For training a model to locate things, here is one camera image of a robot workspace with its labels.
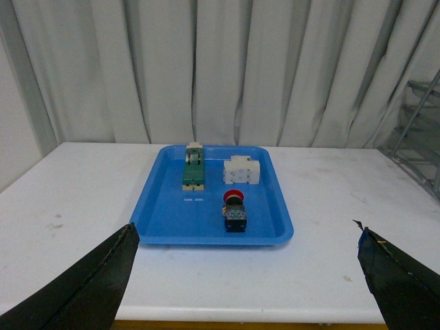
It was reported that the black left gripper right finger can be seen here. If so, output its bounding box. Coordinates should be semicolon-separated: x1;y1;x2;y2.
356;221;439;329

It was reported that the white curtain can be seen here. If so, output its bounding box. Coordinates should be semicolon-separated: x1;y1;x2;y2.
1;1;439;188

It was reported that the white circuit breaker block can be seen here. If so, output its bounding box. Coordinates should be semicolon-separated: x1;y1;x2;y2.
223;155;261;185

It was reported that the green knife switch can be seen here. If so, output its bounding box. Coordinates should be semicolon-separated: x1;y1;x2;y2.
182;142;205;191

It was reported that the blue plastic tray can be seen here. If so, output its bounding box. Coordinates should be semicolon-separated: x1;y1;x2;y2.
131;145;294;246

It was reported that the grey wire mesh rack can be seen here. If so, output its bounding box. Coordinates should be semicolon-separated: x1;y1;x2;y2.
379;73;439;199

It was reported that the red emergency stop button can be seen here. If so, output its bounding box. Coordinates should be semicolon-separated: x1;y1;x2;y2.
222;189;247;233

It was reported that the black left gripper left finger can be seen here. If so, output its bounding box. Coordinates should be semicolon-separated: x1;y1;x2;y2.
1;223;140;329

